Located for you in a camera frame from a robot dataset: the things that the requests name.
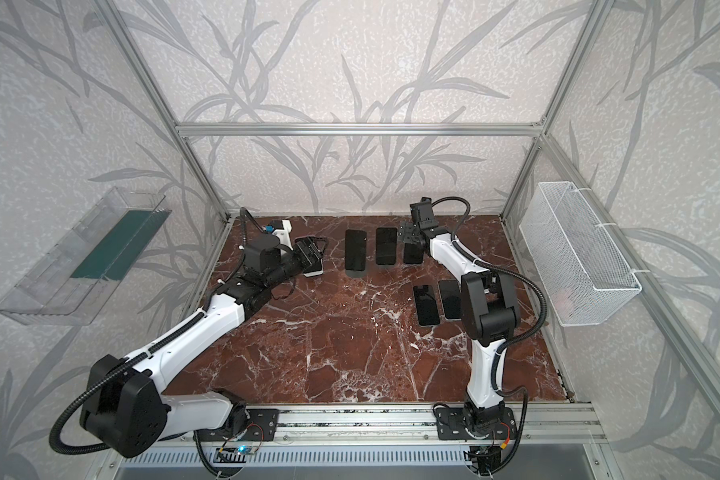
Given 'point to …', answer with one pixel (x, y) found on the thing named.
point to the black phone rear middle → (386, 245)
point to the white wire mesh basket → (579, 270)
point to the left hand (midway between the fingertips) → (327, 237)
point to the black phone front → (426, 305)
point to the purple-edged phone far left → (315, 269)
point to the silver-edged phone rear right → (413, 253)
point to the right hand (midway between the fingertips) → (417, 222)
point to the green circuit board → (245, 450)
